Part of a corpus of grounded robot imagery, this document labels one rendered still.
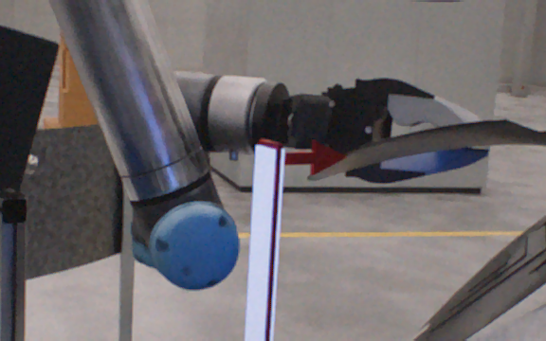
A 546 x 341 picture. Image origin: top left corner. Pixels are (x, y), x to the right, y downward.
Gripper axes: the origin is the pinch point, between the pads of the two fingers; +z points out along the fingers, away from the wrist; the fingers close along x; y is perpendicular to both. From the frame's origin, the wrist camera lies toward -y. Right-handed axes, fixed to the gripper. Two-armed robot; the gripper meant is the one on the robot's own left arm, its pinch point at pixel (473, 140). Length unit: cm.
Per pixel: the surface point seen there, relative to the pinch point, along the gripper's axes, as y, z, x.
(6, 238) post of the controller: 7, -52, 17
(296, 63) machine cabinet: 569, -217, -37
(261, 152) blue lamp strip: -24.1, -10.1, 2.0
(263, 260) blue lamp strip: -24.0, -9.1, 9.2
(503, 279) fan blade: 13.7, 2.5, 13.6
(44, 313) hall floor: 254, -207, 92
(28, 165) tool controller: 16, -56, 9
